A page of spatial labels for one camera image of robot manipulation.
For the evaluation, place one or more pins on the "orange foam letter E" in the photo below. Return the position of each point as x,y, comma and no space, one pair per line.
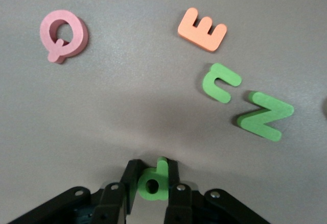
194,36

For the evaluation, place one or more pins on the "green foam letter P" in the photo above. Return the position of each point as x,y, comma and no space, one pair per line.
146,193

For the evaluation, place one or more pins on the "pink foam letter Q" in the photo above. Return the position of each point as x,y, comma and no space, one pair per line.
47,32

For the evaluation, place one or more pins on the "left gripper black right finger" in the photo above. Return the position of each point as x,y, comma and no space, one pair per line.
178,203

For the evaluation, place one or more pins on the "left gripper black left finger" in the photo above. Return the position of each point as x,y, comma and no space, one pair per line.
112,198

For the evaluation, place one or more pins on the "green foam letter J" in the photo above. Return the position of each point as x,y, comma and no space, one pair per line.
212,86

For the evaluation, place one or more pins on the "green foam letter N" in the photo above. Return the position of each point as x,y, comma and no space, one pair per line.
265,114

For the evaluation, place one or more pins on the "large table cover sheet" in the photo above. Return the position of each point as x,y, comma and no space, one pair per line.
127,94

